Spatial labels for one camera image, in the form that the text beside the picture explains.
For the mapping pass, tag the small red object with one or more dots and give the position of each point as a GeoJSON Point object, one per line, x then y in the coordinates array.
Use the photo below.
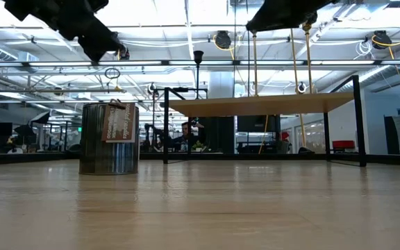
{"type": "Point", "coordinates": [285, 136]}

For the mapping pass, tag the black table edge rail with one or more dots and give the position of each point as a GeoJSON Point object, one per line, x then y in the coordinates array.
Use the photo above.
{"type": "Point", "coordinates": [30, 159]}

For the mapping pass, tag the black dome object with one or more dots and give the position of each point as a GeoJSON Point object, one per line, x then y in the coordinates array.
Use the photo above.
{"type": "Point", "coordinates": [305, 150]}

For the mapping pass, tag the background black robot arm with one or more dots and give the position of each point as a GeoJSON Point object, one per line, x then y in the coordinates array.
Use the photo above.
{"type": "Point", "coordinates": [155, 133]}

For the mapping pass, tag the brown paper label tag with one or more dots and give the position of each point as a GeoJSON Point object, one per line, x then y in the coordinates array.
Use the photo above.
{"type": "Point", "coordinates": [118, 123]}

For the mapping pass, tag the dark standing panel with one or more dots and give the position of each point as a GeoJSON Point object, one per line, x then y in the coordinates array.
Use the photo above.
{"type": "Point", "coordinates": [391, 135]}

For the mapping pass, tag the person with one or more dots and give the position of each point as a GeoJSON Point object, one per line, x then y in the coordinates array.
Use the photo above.
{"type": "Point", "coordinates": [185, 130]}

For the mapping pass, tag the black studio softbox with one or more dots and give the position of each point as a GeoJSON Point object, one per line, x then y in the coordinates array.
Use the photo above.
{"type": "Point", "coordinates": [42, 118]}

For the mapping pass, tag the ribbed metal candle tin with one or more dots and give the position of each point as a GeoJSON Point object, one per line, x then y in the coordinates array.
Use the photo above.
{"type": "Point", "coordinates": [92, 146]}

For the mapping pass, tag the long ceiling light strip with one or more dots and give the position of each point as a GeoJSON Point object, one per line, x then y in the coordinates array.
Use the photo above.
{"type": "Point", "coordinates": [130, 63]}

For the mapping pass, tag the black candlestick holder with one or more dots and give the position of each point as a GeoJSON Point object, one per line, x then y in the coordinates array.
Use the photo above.
{"type": "Point", "coordinates": [198, 55]}

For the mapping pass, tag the black metal frame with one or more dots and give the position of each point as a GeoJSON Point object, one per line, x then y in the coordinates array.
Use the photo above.
{"type": "Point", "coordinates": [180, 89]}

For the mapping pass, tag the wooden shelf with black legs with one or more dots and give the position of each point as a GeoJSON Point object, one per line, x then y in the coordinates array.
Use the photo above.
{"type": "Point", "coordinates": [255, 104]}

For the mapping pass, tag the black wall monitor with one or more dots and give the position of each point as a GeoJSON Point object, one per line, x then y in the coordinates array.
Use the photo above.
{"type": "Point", "coordinates": [255, 124]}

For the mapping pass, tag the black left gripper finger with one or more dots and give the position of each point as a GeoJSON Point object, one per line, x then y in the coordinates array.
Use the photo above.
{"type": "Point", "coordinates": [94, 52]}
{"type": "Point", "coordinates": [111, 43]}

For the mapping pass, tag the black cabinet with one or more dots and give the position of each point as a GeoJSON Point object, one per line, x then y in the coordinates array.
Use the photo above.
{"type": "Point", "coordinates": [217, 135]}

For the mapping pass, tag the small green potted plant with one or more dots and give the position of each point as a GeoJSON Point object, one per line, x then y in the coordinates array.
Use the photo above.
{"type": "Point", "coordinates": [198, 146]}

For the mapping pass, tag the tall gold candlestick holder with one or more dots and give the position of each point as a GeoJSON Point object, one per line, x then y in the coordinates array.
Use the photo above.
{"type": "Point", "coordinates": [308, 62]}

